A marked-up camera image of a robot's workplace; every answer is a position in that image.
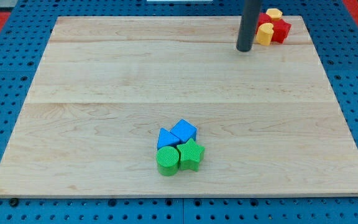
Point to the blue cube block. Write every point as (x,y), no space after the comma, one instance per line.
(184,131)

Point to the light wooden board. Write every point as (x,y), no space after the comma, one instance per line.
(268,119)

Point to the green cylinder block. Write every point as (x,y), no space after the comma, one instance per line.
(167,159)

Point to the green star block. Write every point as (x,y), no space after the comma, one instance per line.
(191,155)

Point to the red circle block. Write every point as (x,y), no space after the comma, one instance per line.
(263,18)

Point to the yellow heart block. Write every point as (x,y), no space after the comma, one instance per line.
(264,34)

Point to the red star block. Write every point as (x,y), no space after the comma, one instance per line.
(281,30)

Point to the yellow hexagon block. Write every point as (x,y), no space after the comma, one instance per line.
(274,13)

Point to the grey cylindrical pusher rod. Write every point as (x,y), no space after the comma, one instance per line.
(248,24)

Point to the blue triangle block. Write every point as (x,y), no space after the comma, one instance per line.
(166,138)

